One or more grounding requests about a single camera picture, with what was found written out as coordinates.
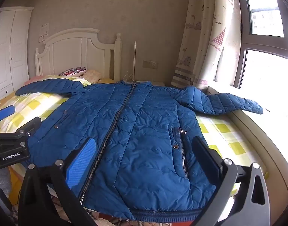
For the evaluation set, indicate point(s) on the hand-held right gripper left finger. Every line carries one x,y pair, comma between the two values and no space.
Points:
81,162

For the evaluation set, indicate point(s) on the white bed headboard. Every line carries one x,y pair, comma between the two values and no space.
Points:
68,51

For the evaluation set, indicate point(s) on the printed curtain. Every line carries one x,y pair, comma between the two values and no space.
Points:
200,40

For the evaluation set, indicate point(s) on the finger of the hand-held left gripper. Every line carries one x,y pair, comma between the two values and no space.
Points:
31,124
5,113

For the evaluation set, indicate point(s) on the orange floral bed sheet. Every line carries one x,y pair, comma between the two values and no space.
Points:
32,79

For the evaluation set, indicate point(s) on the wall socket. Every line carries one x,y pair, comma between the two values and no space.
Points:
150,64

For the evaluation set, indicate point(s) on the paper wall notice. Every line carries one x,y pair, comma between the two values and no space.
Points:
44,31

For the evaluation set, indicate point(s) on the beige pillow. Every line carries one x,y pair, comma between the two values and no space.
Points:
93,75

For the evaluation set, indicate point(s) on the window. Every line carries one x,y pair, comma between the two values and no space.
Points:
266,16

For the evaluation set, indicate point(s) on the patterned round pillow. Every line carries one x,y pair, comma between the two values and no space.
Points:
72,71

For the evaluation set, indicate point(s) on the beige window ledge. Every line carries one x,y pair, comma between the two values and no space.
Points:
264,134

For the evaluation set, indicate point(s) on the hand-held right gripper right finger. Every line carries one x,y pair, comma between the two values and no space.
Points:
206,160

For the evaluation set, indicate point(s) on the metal pole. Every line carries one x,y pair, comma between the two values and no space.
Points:
134,61

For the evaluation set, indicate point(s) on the white wardrobe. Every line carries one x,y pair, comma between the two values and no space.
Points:
9,51

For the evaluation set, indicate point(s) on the blue quilted jacket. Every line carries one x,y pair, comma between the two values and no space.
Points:
139,134

